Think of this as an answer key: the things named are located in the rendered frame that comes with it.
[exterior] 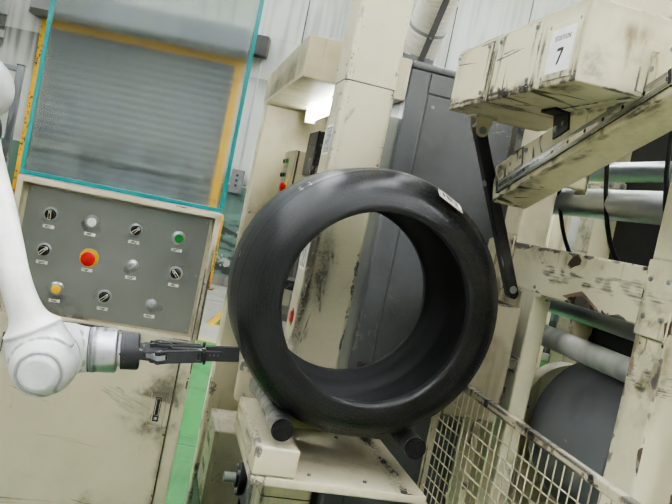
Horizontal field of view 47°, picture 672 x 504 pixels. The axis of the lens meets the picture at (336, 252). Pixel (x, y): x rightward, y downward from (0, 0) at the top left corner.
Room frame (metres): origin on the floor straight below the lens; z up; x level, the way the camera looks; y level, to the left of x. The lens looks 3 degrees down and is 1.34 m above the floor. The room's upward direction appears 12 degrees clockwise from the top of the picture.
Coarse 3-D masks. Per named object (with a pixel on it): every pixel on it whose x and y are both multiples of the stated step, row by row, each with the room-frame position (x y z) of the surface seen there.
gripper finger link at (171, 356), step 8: (160, 352) 1.49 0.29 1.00; (168, 352) 1.50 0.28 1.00; (176, 352) 1.51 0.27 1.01; (184, 352) 1.51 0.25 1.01; (192, 352) 1.52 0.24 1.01; (200, 352) 1.53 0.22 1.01; (168, 360) 1.50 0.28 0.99; (176, 360) 1.51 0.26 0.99; (184, 360) 1.51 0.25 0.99; (192, 360) 1.52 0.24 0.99
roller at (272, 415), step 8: (256, 384) 1.78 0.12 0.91; (256, 392) 1.74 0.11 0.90; (264, 400) 1.64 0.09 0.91; (264, 408) 1.60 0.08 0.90; (272, 408) 1.57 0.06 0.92; (280, 408) 1.57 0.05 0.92; (264, 416) 1.59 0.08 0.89; (272, 416) 1.52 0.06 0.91; (280, 416) 1.51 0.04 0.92; (272, 424) 1.49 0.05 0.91; (280, 424) 1.49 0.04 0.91; (288, 424) 1.49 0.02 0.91; (272, 432) 1.49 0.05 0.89; (280, 432) 1.49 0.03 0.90; (288, 432) 1.49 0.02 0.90; (280, 440) 1.49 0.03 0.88
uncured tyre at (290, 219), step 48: (288, 192) 1.58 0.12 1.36; (336, 192) 1.50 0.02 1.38; (384, 192) 1.52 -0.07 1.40; (432, 192) 1.56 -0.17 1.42; (240, 240) 1.67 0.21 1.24; (288, 240) 1.48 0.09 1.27; (432, 240) 1.82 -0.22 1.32; (480, 240) 1.59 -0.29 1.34; (240, 288) 1.50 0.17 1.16; (432, 288) 1.83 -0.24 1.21; (480, 288) 1.57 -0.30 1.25; (240, 336) 1.51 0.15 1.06; (432, 336) 1.83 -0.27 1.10; (480, 336) 1.58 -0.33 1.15; (288, 384) 1.49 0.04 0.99; (336, 384) 1.78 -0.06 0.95; (384, 384) 1.80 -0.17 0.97; (432, 384) 1.55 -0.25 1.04; (336, 432) 1.55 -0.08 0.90; (384, 432) 1.57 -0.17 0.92
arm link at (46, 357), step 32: (0, 160) 1.46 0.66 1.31; (0, 192) 1.43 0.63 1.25; (0, 224) 1.39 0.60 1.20; (0, 256) 1.36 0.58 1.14; (0, 288) 1.34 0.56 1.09; (32, 288) 1.35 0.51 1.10; (32, 320) 1.32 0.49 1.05; (32, 352) 1.27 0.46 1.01; (64, 352) 1.31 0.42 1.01; (32, 384) 1.27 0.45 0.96; (64, 384) 1.31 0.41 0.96
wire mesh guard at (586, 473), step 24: (456, 408) 1.86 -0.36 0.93; (432, 432) 1.97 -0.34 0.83; (456, 432) 1.83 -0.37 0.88; (528, 432) 1.50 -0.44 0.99; (456, 456) 1.80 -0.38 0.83; (480, 456) 1.69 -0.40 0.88; (552, 456) 1.40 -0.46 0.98; (456, 480) 1.77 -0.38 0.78; (528, 480) 1.48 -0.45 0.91; (552, 480) 1.39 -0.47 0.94; (600, 480) 1.25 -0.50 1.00
